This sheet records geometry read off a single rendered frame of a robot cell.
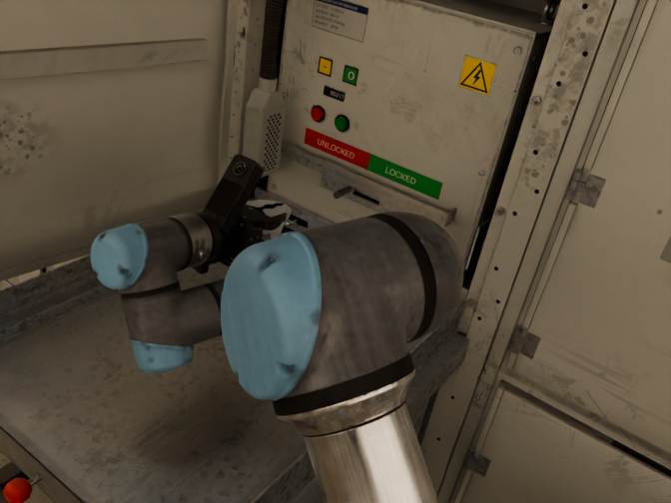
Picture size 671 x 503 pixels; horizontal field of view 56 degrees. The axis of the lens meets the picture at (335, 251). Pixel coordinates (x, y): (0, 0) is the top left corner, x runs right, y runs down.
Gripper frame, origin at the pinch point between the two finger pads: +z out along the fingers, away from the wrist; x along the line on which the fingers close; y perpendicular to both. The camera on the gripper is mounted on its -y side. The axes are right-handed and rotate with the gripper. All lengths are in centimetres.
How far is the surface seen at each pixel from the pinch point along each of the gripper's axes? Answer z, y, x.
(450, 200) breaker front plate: 25.3, -4.8, 18.3
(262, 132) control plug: 14.2, -5.8, -18.7
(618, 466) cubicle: 24, 27, 62
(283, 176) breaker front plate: 27.0, 5.3, -20.5
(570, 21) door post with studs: 15, -39, 30
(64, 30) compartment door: -14.8, -17.1, -40.6
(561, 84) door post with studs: 16.6, -30.0, 31.8
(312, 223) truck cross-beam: 27.0, 12.3, -10.3
